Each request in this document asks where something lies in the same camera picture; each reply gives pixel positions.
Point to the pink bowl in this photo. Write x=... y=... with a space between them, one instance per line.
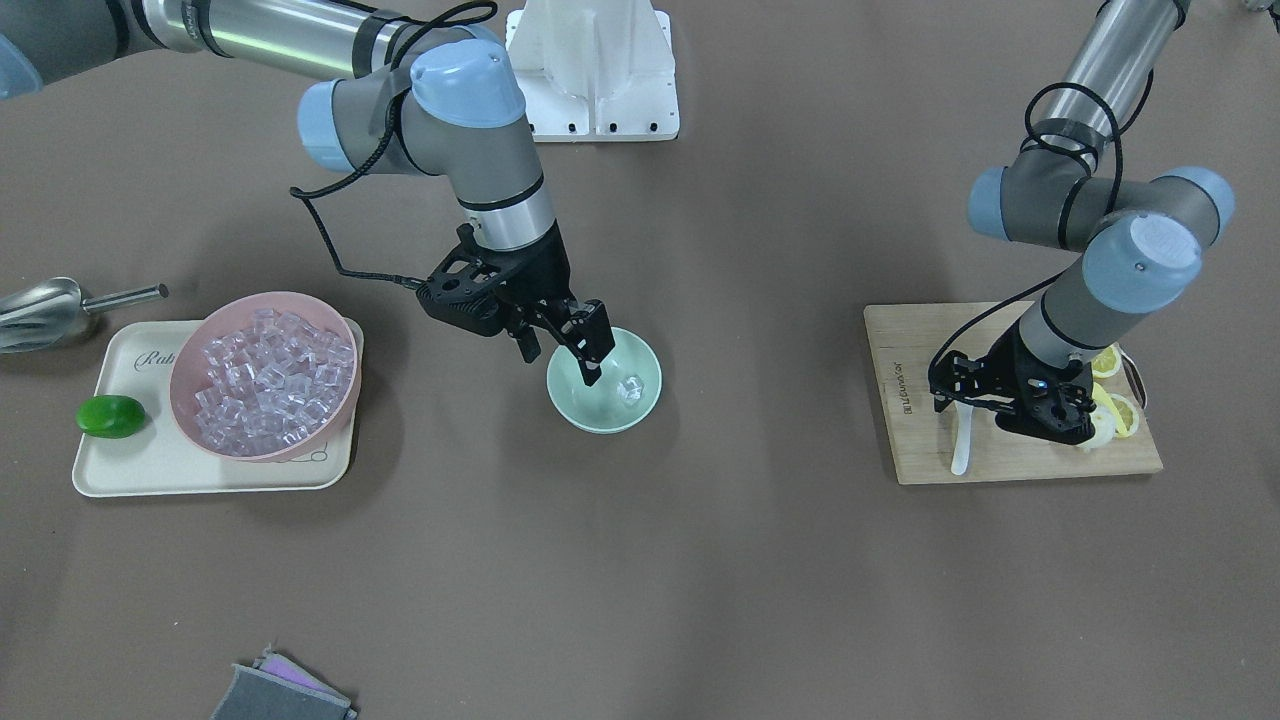
x=184 y=378

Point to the clear ice cube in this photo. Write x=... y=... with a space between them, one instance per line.
x=631 y=390

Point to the lemon slice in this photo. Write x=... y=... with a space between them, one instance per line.
x=1127 y=416

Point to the pile of clear ice cubes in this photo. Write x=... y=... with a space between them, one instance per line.
x=271 y=384

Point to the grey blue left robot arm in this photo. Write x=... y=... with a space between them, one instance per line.
x=1138 y=245

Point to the metal ice scoop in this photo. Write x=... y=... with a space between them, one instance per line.
x=58 y=312

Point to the mint green bowl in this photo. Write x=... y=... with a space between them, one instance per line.
x=597 y=409

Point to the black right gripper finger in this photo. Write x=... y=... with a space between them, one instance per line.
x=524 y=334
x=584 y=328

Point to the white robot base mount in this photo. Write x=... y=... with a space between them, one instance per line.
x=595 y=71

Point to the purple cloth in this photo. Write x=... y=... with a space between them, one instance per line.
x=285 y=668

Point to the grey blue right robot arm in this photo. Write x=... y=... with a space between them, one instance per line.
x=391 y=95

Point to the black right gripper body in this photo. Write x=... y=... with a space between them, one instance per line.
x=543 y=272

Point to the white ceramic spoon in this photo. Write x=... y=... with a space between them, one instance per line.
x=963 y=444

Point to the green lime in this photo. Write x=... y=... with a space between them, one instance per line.
x=111 y=416

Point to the lemon slices stack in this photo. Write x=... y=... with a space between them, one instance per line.
x=1107 y=363

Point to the wooden cutting board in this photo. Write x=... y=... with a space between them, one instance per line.
x=903 y=338

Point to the yellow plastic knife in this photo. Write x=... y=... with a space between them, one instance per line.
x=1099 y=395

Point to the cream rectangular tray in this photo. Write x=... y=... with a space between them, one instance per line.
x=159 y=459

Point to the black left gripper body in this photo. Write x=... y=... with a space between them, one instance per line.
x=1021 y=361

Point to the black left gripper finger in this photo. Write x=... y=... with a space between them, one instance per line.
x=955 y=378

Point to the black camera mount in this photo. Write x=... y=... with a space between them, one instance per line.
x=462 y=290

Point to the grey folded cloth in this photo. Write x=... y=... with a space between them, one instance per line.
x=255 y=693

